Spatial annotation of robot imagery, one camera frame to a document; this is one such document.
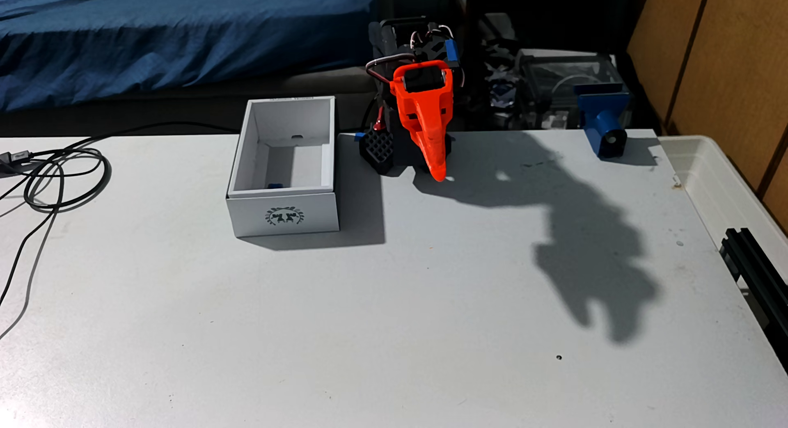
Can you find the white cardboard box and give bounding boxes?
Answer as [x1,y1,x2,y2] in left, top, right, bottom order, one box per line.
[225,96,341,238]

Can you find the clear plastic case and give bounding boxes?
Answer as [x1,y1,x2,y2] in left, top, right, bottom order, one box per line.
[514,49,625,131]

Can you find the grey bed base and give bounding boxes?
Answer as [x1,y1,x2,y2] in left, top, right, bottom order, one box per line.
[0,66,378,138]

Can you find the blue bed sheet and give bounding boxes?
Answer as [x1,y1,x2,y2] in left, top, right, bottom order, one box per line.
[0,0,378,113]

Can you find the white plastic bin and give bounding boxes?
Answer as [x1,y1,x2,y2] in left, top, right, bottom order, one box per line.
[657,135,788,281]

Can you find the wooden cabinet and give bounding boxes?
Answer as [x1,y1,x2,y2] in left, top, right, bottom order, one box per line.
[625,0,788,232]

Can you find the blue printed clamp mount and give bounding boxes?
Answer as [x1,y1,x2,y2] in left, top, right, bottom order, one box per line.
[574,83,632,160]

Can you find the black coiled cable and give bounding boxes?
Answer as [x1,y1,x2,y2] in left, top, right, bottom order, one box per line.
[0,121,242,343]

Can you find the black aluminium rail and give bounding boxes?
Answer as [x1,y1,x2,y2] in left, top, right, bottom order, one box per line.
[717,228,788,373]

